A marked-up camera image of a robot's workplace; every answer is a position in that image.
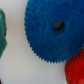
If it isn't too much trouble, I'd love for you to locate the teal padded gripper finger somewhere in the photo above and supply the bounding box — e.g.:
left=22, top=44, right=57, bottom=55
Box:
left=0, top=9, right=7, bottom=56

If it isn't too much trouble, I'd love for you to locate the large blue gear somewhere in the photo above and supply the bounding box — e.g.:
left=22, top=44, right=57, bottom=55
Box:
left=24, top=0, right=84, bottom=63

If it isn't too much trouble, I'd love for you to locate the red gear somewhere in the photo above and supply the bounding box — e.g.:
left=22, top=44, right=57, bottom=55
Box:
left=65, top=49, right=84, bottom=84

